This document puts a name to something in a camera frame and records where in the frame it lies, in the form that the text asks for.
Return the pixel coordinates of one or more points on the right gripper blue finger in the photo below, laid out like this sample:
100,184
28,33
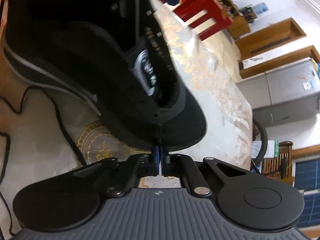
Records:
165,161
156,150

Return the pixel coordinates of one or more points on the black sneaker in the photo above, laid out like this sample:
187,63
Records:
112,55

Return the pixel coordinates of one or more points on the black shoelace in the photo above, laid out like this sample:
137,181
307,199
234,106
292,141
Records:
38,149

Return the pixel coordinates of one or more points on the floral lace tablecloth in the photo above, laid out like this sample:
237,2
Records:
122,200

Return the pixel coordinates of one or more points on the red wooden chair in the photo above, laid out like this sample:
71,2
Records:
186,9

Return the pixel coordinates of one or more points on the wooden sideboard cabinet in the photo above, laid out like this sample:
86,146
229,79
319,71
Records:
239,27

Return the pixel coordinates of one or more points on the black bicycle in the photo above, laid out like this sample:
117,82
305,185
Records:
259,150

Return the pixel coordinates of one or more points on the white green box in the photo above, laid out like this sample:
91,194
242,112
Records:
272,149

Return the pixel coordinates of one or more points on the silver refrigerator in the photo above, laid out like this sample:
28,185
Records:
285,94

